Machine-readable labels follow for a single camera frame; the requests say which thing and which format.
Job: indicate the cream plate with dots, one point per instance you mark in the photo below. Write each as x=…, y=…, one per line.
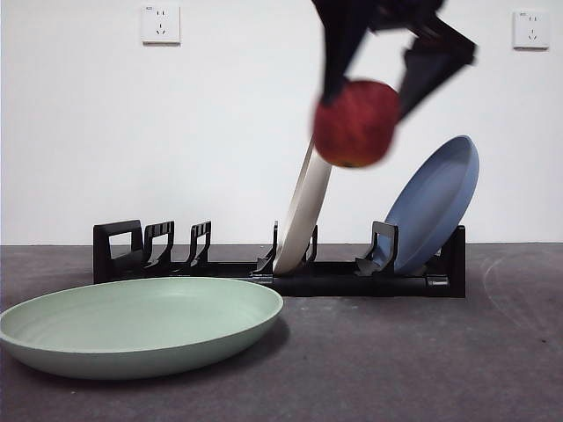
x=303, y=220

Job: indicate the white wall socket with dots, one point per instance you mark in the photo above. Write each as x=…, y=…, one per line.
x=161, y=24
x=531, y=31

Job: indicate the blue plate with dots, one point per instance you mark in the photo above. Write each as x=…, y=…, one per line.
x=433, y=206

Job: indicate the green plate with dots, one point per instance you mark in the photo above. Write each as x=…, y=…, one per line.
x=132, y=316

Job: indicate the black plate rack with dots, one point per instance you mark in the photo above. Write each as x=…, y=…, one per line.
x=352, y=288

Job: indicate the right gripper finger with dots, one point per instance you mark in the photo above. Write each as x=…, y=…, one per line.
x=424, y=74
x=343, y=39

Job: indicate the red apple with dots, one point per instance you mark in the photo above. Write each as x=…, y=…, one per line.
x=356, y=125

